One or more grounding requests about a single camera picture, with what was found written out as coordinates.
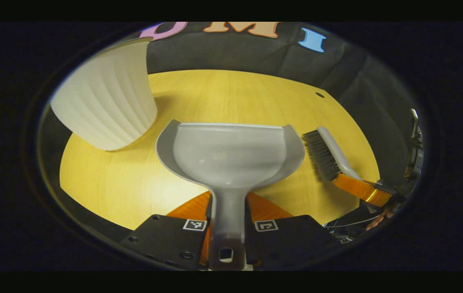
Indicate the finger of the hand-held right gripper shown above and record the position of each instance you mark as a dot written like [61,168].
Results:
[357,189]

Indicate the small grey broom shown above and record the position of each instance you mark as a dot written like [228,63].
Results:
[321,154]

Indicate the grey plastic dustpan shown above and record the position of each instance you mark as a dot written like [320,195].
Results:
[227,154]

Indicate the white ribbed garbage bin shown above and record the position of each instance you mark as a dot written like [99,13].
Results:
[109,101]

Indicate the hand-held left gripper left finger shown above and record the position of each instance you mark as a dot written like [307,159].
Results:
[166,240]

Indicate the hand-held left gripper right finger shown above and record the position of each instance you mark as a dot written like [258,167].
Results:
[288,240]

